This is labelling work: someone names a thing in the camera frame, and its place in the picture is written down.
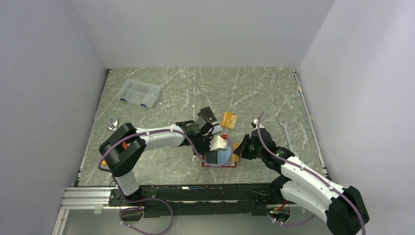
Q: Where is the single orange card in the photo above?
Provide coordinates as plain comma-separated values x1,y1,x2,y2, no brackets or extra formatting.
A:
231,142,241,164

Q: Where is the black card holder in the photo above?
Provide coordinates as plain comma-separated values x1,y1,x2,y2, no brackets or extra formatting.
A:
197,106,217,123

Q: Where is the red leather wallet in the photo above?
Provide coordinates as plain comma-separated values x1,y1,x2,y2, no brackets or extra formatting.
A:
202,147,239,168

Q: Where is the single black card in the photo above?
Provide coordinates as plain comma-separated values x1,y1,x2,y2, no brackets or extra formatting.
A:
205,151,218,165

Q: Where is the orange card stack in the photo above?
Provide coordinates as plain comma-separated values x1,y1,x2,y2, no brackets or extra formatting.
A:
220,112,238,130

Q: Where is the white magnetic stripe card stack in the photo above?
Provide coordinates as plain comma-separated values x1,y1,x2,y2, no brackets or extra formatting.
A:
212,122,223,134

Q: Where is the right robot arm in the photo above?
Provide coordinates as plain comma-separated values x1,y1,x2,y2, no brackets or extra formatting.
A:
234,127,370,235

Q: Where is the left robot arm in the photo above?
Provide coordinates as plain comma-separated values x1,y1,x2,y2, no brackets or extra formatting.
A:
98,117,214,206

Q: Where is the clear plastic organizer box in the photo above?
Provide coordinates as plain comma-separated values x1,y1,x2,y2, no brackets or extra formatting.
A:
116,79,161,107

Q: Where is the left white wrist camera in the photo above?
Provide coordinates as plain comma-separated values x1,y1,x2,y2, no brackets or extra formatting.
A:
209,135,228,151

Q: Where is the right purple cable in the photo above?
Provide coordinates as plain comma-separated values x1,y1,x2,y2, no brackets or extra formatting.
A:
256,112,367,235

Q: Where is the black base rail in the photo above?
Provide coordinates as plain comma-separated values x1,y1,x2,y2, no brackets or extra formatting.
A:
108,183,291,218

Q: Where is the aluminium frame rail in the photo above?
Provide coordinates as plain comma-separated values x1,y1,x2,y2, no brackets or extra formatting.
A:
60,186,293,221

